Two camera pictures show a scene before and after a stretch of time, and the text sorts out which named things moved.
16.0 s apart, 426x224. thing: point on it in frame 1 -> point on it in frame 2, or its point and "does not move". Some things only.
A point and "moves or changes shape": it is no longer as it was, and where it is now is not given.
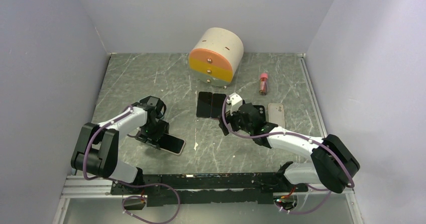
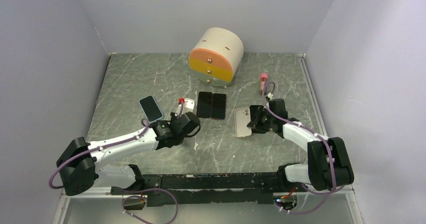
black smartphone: x=217 y=105 does not move
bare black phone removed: x=204 y=104 does not move
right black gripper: x=230 y=118 -> x=255 y=123
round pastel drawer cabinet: x=215 y=56 does not move
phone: x=171 y=143 moves or changes shape
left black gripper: x=163 y=127 -> x=173 y=116
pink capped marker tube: x=263 y=84 does not move
